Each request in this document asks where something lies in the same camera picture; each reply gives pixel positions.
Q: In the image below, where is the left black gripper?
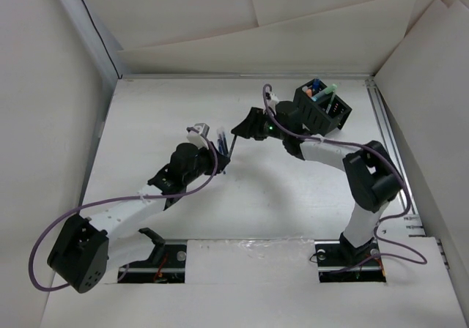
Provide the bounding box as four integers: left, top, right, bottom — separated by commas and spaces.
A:
182, 142, 229, 186

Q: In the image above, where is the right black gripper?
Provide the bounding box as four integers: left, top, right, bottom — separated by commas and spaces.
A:
231, 107, 288, 141

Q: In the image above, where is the light blue cap marker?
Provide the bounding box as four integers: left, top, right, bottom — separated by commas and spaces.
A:
311, 91, 326, 102

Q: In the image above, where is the blue cap clear marker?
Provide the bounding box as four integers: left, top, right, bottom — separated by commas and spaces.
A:
311, 78, 321, 93

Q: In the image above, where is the green cap clear marker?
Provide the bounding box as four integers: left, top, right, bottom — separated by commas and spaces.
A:
318, 84, 337, 97

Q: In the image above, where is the green grey pen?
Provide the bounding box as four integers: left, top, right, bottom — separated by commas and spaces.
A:
325, 91, 336, 114

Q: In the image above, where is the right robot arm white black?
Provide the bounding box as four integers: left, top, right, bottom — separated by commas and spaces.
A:
231, 101, 402, 265

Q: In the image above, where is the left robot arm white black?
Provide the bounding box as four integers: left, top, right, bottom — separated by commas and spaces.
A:
47, 142, 230, 294

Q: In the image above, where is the dark blue pen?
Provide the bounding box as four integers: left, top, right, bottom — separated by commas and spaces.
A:
219, 130, 229, 156

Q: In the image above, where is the black two-compartment pen holder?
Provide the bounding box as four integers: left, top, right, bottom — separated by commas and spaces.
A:
293, 78, 352, 136

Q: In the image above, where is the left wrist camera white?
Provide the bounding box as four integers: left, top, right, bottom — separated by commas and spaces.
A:
187, 123, 210, 149

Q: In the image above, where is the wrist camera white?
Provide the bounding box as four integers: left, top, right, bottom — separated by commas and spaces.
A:
187, 123, 210, 149
265, 92, 279, 111

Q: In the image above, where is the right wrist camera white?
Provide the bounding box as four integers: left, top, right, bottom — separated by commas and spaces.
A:
265, 92, 279, 111

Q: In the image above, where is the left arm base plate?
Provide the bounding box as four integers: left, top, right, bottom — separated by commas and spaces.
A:
117, 240, 188, 284

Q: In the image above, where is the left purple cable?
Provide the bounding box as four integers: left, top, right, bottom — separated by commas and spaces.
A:
29, 126, 221, 293

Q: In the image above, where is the purple cable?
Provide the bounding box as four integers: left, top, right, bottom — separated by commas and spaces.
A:
262, 83, 428, 273
29, 126, 221, 293

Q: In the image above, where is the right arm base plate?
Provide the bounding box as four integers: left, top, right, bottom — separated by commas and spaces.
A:
309, 240, 386, 283

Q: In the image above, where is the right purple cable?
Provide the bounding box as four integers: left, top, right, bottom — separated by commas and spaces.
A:
262, 83, 428, 273

